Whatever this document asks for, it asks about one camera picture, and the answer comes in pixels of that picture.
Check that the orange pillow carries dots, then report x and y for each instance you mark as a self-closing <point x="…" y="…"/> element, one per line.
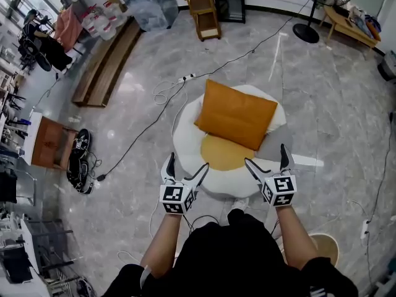
<point x="236" y="114"/>

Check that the black equipment pile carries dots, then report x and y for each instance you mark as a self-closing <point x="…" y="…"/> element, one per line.
<point x="79" y="166"/>

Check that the person's right forearm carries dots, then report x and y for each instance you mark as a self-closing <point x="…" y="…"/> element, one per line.
<point x="297" y="237"/>

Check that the person's white shoe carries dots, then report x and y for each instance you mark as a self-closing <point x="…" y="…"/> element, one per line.
<point x="240" y="203"/>

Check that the low wooden table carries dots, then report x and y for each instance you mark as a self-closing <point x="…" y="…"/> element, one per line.
<point x="343" y="23"/>

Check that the grey waste bin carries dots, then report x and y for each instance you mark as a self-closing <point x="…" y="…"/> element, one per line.
<point x="388" y="67"/>

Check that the white metal rack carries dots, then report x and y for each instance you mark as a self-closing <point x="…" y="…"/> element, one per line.
<point x="24" y="258"/>

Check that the white power strip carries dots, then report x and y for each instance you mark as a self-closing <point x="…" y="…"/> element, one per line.
<point x="187" y="78"/>
<point x="365" y="229"/>

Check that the round wooden stool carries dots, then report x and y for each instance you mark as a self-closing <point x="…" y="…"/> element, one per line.
<point x="328" y="246"/>

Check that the person's black clothing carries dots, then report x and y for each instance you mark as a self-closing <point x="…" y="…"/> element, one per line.
<point x="229" y="258"/>

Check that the black standing fan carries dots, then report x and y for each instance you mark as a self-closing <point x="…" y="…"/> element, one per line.
<point x="305" y="33"/>

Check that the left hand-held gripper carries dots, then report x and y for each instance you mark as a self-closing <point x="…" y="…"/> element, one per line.
<point x="174" y="196"/>

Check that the clear water jug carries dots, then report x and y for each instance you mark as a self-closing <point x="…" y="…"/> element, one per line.
<point x="116" y="14"/>
<point x="89" y="25"/>
<point x="106" y="28"/>

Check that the black cabinet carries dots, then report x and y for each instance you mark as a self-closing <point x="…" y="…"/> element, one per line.
<point x="229" y="2"/>

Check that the clear plastic storage box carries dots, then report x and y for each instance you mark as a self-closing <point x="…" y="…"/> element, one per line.
<point x="151" y="6"/>

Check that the white egg-shaped seat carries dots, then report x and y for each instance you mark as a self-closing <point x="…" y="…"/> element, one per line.
<point x="188" y="141"/>

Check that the wooden side cart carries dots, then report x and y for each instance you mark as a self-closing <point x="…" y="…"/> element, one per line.
<point x="202" y="11"/>

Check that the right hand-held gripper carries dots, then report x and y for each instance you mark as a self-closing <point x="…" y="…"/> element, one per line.
<point x="280" y="190"/>

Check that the person's left forearm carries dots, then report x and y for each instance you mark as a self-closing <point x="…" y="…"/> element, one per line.
<point x="164" y="246"/>

